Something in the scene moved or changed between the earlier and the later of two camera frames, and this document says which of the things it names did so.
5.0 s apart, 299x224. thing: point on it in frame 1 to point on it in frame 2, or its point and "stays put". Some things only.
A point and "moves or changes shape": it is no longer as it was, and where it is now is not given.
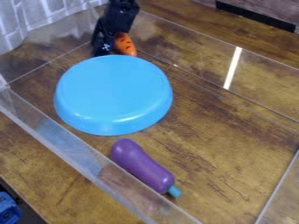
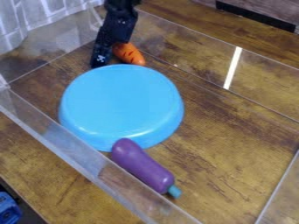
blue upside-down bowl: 112,95 moves or changes shape
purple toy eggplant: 131,157 stays put
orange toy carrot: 124,45 moves or changes shape
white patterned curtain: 21,16 stays put
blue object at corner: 10,213 stays put
